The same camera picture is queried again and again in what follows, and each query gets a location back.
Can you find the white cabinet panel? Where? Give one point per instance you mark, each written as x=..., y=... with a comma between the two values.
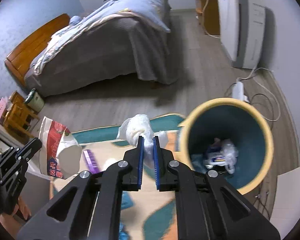
x=286, y=210

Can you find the small wooden stool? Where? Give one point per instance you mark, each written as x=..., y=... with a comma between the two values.
x=19, y=118

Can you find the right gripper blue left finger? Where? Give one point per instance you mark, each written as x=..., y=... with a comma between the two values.
x=140, y=160

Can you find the purple plastic comb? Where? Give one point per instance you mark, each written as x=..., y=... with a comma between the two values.
x=91, y=161

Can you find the wooden side cabinet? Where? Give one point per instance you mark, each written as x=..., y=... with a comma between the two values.
x=208, y=16

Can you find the orange wooden headboard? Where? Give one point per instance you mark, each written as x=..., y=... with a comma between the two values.
x=19, y=59

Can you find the white power strip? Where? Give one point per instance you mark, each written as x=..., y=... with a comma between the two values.
x=238, y=92

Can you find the teal orange patterned rug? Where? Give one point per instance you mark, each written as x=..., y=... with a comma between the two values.
x=146, y=213

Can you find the person's left hand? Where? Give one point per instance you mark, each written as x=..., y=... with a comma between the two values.
x=12, y=225

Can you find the yellow rimmed teal trash bin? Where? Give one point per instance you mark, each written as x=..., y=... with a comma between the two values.
x=232, y=135

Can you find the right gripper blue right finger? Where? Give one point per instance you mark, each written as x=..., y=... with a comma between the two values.
x=156, y=163

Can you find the white tissue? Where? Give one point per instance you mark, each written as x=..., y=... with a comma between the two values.
x=132, y=128

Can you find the white grey air purifier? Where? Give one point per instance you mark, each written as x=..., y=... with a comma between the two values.
x=242, y=24

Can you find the red white paper bag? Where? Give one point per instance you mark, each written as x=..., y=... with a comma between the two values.
x=60, y=154

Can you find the green lidded container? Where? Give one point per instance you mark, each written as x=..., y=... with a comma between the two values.
x=34, y=101

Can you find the bed with grey cover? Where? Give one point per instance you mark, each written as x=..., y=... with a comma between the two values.
x=120, y=46

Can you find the blue silver wrapper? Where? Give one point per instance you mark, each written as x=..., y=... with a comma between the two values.
x=224, y=154

